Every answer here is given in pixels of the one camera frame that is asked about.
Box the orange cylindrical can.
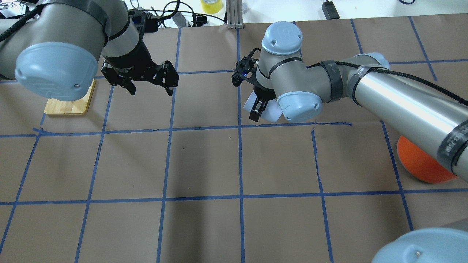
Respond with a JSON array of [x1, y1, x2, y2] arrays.
[[397, 136, 458, 184]]

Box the small black power brick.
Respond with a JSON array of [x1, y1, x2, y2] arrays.
[[321, 0, 340, 20]]

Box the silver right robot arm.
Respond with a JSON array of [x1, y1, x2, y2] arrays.
[[232, 21, 467, 181]]

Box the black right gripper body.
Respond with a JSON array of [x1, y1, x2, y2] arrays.
[[232, 48, 276, 100]]

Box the yellow tape roll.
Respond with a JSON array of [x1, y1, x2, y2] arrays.
[[200, 0, 223, 14]]

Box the aluminium frame post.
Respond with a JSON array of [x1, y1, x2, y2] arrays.
[[226, 0, 244, 29]]

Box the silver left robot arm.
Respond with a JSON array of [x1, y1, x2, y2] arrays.
[[0, 0, 179, 101]]

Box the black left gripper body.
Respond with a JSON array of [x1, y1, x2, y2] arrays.
[[101, 9, 179, 88]]

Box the white plastic cup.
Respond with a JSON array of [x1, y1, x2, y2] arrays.
[[244, 92, 283, 123]]

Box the wooden cup rack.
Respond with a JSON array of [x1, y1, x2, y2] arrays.
[[44, 79, 97, 115]]

